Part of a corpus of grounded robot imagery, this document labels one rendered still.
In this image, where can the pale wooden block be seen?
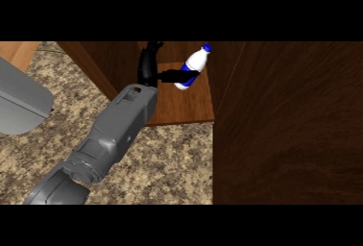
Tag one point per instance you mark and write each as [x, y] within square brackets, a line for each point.
[18, 51]

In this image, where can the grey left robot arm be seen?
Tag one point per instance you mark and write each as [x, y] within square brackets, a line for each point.
[114, 128]

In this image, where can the grey rounded appliance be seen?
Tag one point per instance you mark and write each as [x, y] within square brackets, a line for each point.
[21, 102]

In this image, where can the white blue water bottle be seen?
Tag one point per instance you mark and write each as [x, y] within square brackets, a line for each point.
[197, 61]

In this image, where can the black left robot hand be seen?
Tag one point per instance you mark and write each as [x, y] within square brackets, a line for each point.
[148, 68]

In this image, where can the dark wooden cabinet door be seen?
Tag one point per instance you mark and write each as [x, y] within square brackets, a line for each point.
[293, 128]

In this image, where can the brown wooden cabinet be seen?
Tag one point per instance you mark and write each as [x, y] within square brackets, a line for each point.
[182, 105]

